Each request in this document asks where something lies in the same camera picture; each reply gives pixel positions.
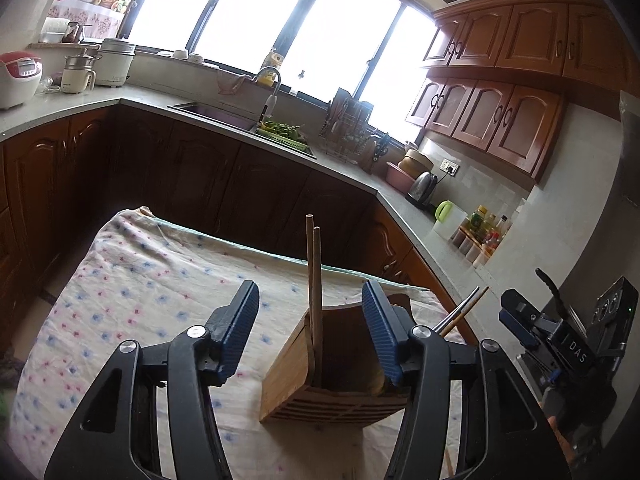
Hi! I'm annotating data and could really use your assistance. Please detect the chrome kitchen faucet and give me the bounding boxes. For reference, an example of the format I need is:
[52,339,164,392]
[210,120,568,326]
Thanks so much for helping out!
[257,66,284,124]

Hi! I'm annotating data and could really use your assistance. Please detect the steel electric kettle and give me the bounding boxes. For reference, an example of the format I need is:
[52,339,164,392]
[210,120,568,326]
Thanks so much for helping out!
[405,171,440,211]

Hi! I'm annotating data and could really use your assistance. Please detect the wire dish rack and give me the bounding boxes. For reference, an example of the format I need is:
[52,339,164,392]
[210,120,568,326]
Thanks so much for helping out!
[319,87,381,164]

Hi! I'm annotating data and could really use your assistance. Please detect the dark metal teapot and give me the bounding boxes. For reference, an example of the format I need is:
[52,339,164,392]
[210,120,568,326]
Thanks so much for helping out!
[64,21,94,44]

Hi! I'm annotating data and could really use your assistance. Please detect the pink plastic basin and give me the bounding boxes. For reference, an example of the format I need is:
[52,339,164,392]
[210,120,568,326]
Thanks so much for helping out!
[385,160,416,194]

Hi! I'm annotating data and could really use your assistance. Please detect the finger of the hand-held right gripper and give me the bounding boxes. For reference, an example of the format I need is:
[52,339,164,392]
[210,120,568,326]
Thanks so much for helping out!
[501,288,539,321]
[498,308,549,349]

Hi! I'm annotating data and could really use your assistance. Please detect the white floral tablecloth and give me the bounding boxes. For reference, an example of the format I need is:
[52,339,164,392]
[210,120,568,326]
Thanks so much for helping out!
[10,205,477,480]

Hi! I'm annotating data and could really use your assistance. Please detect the large kitchen window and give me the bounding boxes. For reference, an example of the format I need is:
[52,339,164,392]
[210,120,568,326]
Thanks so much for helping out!
[117,0,442,144]

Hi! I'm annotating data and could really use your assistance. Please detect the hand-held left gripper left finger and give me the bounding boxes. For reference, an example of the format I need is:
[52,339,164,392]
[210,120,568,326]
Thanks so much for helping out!
[44,280,261,480]

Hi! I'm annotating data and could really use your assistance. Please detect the white pitcher green handle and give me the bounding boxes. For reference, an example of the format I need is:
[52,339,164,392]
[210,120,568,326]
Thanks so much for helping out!
[432,200,469,241]

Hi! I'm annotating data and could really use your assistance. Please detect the cooking oil bottles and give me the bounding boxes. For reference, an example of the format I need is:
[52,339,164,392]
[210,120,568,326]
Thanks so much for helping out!
[467,204,511,256]

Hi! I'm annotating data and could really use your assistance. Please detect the tan lidded pot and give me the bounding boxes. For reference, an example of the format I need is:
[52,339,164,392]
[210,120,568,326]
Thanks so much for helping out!
[402,147,435,176]

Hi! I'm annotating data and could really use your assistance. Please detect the wooden slatted utensil holder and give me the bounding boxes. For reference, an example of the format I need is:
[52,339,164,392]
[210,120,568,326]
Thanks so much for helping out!
[259,294,417,429]

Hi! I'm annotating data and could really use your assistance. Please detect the white pink rice cooker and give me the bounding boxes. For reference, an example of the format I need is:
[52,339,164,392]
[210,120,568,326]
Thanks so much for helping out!
[0,51,44,110]

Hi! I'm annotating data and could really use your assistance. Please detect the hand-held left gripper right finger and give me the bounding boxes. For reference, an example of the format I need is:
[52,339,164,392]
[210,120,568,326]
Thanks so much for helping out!
[361,280,574,480]

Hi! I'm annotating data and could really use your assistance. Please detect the wooden upper cabinets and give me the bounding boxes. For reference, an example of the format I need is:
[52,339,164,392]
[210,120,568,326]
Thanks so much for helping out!
[404,0,640,187]

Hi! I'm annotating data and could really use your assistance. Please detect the white plastic container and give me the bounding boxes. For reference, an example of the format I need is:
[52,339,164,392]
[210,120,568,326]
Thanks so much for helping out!
[39,16,71,44]

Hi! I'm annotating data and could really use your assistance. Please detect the kitchen sink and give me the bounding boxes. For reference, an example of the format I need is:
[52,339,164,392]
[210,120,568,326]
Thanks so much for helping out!
[167,101,262,134]

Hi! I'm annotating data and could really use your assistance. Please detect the green basket of vegetables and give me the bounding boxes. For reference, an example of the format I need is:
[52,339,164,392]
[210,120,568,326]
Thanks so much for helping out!
[257,120,314,154]

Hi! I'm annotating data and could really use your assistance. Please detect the pink hanging cloth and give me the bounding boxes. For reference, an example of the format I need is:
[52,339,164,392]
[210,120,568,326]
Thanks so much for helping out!
[216,70,251,96]

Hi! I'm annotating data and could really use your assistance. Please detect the small cream electric cooker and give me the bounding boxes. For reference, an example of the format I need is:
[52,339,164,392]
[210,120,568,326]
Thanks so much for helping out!
[59,50,99,95]

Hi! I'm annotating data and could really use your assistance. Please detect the white electric cooking pot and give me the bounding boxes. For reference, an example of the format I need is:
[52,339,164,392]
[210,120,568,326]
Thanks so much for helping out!
[95,37,137,87]

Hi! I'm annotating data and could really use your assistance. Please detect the grey kitchen countertop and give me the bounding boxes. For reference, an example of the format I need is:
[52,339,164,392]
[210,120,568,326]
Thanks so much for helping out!
[0,84,502,322]

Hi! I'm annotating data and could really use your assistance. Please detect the stainless steel chopstick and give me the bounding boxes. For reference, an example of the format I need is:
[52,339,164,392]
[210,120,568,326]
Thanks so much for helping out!
[432,287,480,334]

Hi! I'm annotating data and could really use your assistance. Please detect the patterned bamboo chopstick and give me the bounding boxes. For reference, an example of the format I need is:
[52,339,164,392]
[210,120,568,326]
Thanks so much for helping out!
[440,285,490,337]

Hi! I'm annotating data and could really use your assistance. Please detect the wooden base cabinets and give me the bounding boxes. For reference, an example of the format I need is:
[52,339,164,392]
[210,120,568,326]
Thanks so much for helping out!
[0,105,477,347]

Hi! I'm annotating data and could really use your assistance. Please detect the yellow bottle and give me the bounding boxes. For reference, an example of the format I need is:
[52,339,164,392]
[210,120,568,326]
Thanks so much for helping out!
[259,49,281,86]

